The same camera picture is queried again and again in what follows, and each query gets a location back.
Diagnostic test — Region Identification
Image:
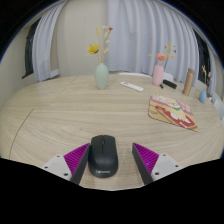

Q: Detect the row of white chairs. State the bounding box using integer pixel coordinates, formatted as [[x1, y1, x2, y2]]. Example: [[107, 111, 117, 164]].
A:
[[213, 94, 224, 128]]

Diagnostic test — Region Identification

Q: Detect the pink vase with orange flowers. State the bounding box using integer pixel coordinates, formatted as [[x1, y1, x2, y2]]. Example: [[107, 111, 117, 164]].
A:
[[148, 42, 178, 87]]

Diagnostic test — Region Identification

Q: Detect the green vase with yellow flowers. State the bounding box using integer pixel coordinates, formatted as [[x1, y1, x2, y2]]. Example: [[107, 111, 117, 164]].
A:
[[87, 25, 114, 90]]

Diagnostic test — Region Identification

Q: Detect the colourful cartoon print mouse pad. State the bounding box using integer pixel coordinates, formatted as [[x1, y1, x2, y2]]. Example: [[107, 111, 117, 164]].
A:
[[148, 93, 199, 132]]

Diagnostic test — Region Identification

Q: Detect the white chair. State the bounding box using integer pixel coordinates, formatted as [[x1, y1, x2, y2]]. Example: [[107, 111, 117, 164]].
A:
[[162, 71, 174, 82], [118, 71, 153, 78]]

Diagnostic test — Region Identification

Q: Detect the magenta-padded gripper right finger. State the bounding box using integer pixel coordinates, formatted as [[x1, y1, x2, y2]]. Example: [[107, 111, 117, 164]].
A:
[[131, 142, 184, 186]]

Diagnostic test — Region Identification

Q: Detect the white remote control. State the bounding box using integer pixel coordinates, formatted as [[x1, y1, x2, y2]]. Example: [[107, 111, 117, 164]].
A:
[[120, 81, 145, 93]]

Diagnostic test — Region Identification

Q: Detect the dark window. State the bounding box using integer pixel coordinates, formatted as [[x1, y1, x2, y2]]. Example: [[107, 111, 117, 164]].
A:
[[21, 19, 40, 80], [193, 29, 211, 88]]

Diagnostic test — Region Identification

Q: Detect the wide white curtain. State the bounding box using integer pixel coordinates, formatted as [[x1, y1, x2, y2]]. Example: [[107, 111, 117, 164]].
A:
[[106, 0, 200, 84]]

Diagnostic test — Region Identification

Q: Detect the black computer mouse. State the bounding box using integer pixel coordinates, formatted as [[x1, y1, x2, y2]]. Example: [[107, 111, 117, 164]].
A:
[[87, 134, 119, 179]]

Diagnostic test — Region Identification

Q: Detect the brown insulated drink bottle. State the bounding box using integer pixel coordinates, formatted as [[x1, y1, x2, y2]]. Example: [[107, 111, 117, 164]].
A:
[[181, 67, 196, 97]]

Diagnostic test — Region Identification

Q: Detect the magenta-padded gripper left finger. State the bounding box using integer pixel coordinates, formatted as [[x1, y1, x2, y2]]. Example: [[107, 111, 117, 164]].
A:
[[41, 142, 92, 186]]

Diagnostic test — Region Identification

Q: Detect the blue vase with dried flowers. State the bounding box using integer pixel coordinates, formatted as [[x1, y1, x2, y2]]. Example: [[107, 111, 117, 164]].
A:
[[198, 64, 214, 104]]

